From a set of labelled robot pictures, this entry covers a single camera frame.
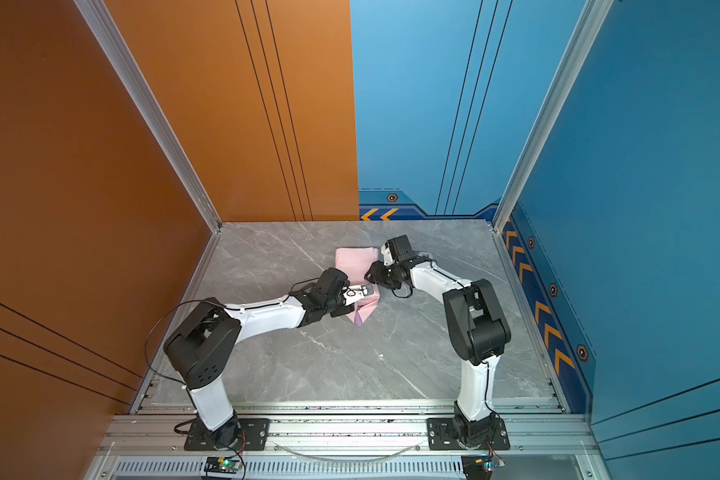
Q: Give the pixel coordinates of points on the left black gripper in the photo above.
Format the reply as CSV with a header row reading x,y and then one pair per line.
x,y
344,310

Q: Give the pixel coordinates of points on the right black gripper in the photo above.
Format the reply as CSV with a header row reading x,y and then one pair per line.
x,y
376,270

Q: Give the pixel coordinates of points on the purple wrapping paper sheet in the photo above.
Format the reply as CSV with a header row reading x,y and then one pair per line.
x,y
355,263

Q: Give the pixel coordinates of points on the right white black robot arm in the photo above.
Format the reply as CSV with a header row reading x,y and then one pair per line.
x,y
477,328

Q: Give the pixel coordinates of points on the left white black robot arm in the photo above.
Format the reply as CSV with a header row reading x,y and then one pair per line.
x,y
200,347

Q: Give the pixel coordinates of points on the left green circuit board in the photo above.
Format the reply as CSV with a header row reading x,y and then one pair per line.
x,y
223,468

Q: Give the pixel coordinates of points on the green circuit board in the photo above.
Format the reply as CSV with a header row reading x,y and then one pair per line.
x,y
477,467
223,468

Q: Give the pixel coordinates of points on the right green circuit board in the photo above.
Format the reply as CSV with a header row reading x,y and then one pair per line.
x,y
477,467

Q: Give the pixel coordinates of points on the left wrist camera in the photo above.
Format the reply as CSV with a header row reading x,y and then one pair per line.
x,y
353,294

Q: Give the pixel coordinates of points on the aluminium front rail frame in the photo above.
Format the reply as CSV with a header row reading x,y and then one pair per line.
x,y
353,440

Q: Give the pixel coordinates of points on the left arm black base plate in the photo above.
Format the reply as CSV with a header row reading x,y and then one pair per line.
x,y
247,434

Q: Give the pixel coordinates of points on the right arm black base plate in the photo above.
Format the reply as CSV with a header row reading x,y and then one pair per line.
x,y
454,434

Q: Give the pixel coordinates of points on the right aluminium corner post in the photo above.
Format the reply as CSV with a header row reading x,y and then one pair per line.
x,y
587,28

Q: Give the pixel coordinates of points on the aluminium corner post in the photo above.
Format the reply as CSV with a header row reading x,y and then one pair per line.
x,y
587,28
102,25

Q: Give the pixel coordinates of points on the left aluminium corner post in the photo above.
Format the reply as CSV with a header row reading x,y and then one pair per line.
x,y
102,25

